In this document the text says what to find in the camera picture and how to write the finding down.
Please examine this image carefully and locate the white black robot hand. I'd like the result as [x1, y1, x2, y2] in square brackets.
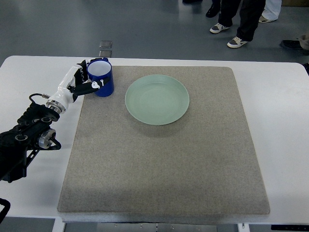
[46, 58, 108, 114]

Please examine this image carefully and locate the blue mug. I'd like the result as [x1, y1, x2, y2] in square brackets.
[87, 58, 114, 97]

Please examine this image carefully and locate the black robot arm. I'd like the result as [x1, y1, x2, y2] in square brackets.
[0, 103, 61, 183]

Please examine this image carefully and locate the lower metal floor plate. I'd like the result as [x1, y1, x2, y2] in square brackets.
[99, 50, 112, 58]

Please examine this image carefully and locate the metal floor plate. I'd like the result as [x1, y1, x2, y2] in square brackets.
[99, 40, 112, 49]
[99, 50, 112, 58]

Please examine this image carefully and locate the upper metal floor plate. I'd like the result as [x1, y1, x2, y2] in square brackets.
[99, 40, 112, 49]

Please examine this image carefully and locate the green plate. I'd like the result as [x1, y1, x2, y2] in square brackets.
[125, 74, 190, 126]

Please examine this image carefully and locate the beige felt mat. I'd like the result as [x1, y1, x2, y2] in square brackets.
[57, 66, 270, 224]

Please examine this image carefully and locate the black shoe at top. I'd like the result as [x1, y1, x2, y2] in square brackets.
[205, 0, 221, 18]

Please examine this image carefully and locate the black shoe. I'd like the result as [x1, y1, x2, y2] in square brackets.
[205, 0, 221, 18]
[280, 34, 309, 55]

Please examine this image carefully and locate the person in black trousers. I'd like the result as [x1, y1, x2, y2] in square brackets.
[209, 0, 266, 48]

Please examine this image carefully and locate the person in white trousers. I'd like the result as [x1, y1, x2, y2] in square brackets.
[259, 0, 282, 23]

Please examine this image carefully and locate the black shoe at right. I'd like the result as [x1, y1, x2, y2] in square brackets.
[280, 34, 309, 55]

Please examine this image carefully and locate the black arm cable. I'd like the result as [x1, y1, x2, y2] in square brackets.
[0, 93, 50, 223]

